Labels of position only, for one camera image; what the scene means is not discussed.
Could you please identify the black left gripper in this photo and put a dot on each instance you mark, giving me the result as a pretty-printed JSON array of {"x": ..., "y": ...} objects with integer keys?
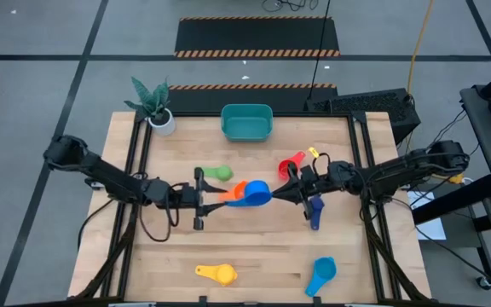
[{"x": 186, "y": 197}]

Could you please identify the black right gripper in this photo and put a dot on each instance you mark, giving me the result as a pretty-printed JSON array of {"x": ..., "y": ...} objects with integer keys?
[{"x": 315, "y": 185}]

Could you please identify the large orange measuring cup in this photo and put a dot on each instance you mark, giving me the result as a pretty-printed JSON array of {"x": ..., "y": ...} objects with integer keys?
[{"x": 237, "y": 192}]

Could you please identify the red measuring cup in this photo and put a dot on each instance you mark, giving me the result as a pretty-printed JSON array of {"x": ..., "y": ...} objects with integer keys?
[{"x": 286, "y": 168}]

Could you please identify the green measuring cup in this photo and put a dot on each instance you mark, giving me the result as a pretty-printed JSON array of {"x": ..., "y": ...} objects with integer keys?
[{"x": 222, "y": 173}]

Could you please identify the small dark blue measuring cup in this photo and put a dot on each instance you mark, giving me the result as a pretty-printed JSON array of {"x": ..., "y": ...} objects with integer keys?
[{"x": 316, "y": 213}]

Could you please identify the yellow measuring cup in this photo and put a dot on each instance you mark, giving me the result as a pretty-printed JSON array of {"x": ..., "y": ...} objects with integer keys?
[{"x": 224, "y": 275}]

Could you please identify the light blue measuring cup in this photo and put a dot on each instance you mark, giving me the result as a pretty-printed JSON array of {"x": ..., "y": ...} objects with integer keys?
[{"x": 324, "y": 269}]

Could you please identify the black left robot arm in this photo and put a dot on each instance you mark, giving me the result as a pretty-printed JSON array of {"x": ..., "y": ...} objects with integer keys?
[{"x": 109, "y": 179}]

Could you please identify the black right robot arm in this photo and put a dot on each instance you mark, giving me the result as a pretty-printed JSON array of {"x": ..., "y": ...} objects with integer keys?
[{"x": 399, "y": 172}]

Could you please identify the teal plastic basket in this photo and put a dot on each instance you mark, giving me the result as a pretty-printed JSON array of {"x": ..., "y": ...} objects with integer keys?
[{"x": 245, "y": 128}]

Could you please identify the yellow tag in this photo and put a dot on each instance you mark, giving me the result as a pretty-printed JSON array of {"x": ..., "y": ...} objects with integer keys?
[{"x": 313, "y": 152}]

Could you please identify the white plant pot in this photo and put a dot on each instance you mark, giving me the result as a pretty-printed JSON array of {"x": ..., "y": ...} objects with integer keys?
[{"x": 163, "y": 125}]

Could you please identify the narrow black hazard-striped mat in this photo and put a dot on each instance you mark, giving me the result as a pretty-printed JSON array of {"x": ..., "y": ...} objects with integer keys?
[{"x": 211, "y": 100}]

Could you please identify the black perforated computer case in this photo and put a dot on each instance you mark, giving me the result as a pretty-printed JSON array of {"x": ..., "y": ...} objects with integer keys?
[{"x": 369, "y": 106}]

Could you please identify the green snake plant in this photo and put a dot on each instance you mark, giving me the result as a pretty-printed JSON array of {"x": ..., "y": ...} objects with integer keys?
[{"x": 151, "y": 100}]

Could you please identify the white paper sheet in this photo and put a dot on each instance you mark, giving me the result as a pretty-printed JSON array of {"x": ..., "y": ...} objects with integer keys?
[{"x": 431, "y": 226}]

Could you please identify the large black hazard-striped mat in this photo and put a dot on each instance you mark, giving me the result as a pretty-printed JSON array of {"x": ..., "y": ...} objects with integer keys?
[{"x": 254, "y": 36}]

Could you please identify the yellow plug connector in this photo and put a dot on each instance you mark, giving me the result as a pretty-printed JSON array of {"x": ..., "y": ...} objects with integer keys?
[{"x": 456, "y": 178}]

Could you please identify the black desk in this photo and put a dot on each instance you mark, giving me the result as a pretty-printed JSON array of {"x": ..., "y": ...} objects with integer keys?
[{"x": 488, "y": 149}]

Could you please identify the black caster wheel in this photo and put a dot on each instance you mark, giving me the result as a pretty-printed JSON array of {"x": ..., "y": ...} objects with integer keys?
[{"x": 483, "y": 282}]

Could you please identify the black edge bracket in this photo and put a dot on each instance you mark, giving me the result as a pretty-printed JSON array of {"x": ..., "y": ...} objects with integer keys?
[
  {"x": 203, "y": 300},
  {"x": 317, "y": 300}
]

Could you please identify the black metal table frame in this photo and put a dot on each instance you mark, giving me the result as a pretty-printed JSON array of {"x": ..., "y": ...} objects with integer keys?
[{"x": 124, "y": 256}]

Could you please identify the silver metal bracket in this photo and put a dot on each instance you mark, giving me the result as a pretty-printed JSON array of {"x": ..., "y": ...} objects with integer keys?
[
  {"x": 369, "y": 305},
  {"x": 132, "y": 305}
]

